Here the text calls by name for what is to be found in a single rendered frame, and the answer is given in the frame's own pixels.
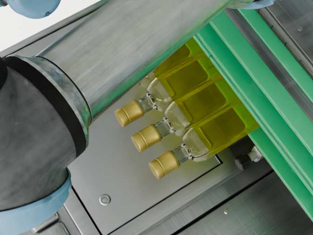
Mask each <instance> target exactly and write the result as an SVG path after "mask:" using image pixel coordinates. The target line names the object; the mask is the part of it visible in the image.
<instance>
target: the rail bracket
mask: <svg viewBox="0 0 313 235"><path fill-rule="evenodd" d="M262 158H264V156H263V155H262V153H261V152H260V151H259V149H258V148H257V147H256V146H254V147H253V149H252V151H251V152H250V153H248V154H245V155H242V154H240V155H238V156H237V157H235V159H234V160H235V164H236V165H237V166H238V168H239V170H242V171H244V170H246V169H247V168H249V167H250V163H251V162H252V161H255V162H258V161H259V160H261V159H262Z"/></svg>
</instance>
